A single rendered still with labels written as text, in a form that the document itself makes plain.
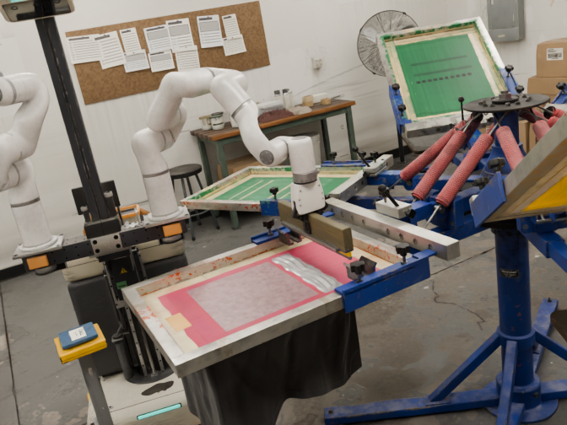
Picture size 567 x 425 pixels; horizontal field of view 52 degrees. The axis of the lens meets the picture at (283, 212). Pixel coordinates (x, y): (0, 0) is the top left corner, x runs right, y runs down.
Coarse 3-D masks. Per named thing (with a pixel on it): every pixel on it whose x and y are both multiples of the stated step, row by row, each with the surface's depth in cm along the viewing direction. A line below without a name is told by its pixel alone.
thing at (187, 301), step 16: (272, 256) 203; (304, 256) 198; (320, 256) 196; (336, 256) 193; (224, 272) 196; (240, 272) 194; (256, 272) 192; (272, 272) 190; (288, 272) 188; (192, 288) 188; (208, 288) 186; (224, 288) 184; (240, 288) 182; (256, 288) 180; (176, 304) 179; (192, 304) 177; (208, 304) 175
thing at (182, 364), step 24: (360, 240) 194; (192, 264) 199; (216, 264) 200; (144, 288) 189; (144, 312) 170; (288, 312) 155; (312, 312) 155; (168, 336) 153; (240, 336) 147; (264, 336) 149; (168, 360) 146; (192, 360) 141; (216, 360) 144
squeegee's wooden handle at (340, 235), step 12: (288, 204) 194; (288, 216) 195; (312, 216) 180; (300, 228) 189; (312, 228) 182; (324, 228) 174; (336, 228) 168; (348, 228) 166; (336, 240) 170; (348, 240) 167
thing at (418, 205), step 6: (414, 204) 203; (420, 204) 202; (426, 204) 201; (414, 210) 199; (420, 210) 200; (426, 210) 201; (390, 216) 196; (420, 216) 201; (426, 216) 202; (408, 222) 199
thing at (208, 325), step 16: (352, 256) 191; (336, 272) 182; (272, 288) 178; (288, 288) 176; (304, 288) 175; (224, 304) 173; (240, 304) 172; (256, 304) 170; (272, 304) 168; (288, 304) 167; (192, 320) 167; (208, 320) 165; (224, 320) 164; (240, 320) 162; (256, 320) 161; (192, 336) 158; (208, 336) 157; (224, 336) 155
